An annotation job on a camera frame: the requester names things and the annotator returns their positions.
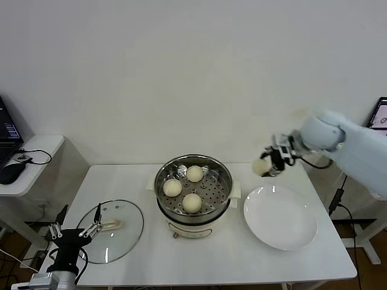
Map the white steamed baozi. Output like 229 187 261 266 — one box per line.
182 193 203 214
251 158 273 178
163 178 183 197
186 165 204 183

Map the thin black dongle cable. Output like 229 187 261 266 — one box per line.
18 147 53 166

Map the white side table with mouse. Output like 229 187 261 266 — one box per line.
0 134 91 257

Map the grey laptop with image windows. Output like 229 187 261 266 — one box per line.
367 97 387 137

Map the white round plate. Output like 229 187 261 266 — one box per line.
244 185 319 251

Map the black cable with inline adapter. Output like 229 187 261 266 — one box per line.
328 173 363 290

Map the perforated steel steamer basket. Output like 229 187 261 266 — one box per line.
155 154 234 223

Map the cream electric cooker pot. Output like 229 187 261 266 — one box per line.
146 176 242 240

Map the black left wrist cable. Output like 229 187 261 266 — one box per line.
74 250 89 280

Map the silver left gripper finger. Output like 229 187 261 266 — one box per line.
79 202 103 238
48 204 69 239

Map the white side table with label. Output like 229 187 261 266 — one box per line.
308 152 387 266

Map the black computer mouse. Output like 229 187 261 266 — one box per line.
0 163 27 185

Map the glass lid with cream handle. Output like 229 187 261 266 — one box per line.
74 199 145 264

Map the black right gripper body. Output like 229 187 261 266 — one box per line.
270 147 287 170

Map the black laptop with dark screen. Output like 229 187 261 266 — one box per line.
0 95 25 169

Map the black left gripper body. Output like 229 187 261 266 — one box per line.
45 229 93 272

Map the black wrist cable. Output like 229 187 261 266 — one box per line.
74 250 89 280
297 153 334 170

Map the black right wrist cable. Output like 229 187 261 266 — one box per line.
297 153 334 170

